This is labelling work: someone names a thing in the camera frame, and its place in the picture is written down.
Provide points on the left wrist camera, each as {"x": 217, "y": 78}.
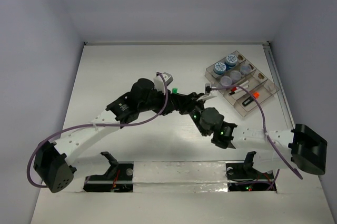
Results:
{"x": 161, "y": 80}

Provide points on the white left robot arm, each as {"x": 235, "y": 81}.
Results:
{"x": 53, "y": 165}

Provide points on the clear plastic organizer tray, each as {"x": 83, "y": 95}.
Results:
{"x": 258, "y": 82}

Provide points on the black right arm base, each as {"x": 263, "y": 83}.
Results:
{"x": 242, "y": 177}

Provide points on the clear jar of clips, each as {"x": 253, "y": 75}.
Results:
{"x": 226, "y": 81}
{"x": 245, "y": 69}
{"x": 235, "y": 76}

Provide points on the blue cleaning gel jar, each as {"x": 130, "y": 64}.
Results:
{"x": 219, "y": 69}
{"x": 230, "y": 61}

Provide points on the orange highlighter black body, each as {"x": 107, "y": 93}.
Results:
{"x": 248, "y": 100}

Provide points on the red capped white marker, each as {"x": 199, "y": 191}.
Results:
{"x": 244, "y": 85}

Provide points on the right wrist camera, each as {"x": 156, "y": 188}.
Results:
{"x": 209, "y": 93}

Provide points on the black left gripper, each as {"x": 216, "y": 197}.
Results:
{"x": 162, "y": 98}

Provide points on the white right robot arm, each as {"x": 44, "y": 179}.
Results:
{"x": 299, "y": 149}

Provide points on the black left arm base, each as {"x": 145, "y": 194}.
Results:
{"x": 118, "y": 177}

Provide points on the orange highlighter cap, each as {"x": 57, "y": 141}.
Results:
{"x": 256, "y": 95}

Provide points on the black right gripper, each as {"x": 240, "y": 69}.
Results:
{"x": 186, "y": 103}

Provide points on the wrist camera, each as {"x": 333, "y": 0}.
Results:
{"x": 209, "y": 93}
{"x": 161, "y": 80}

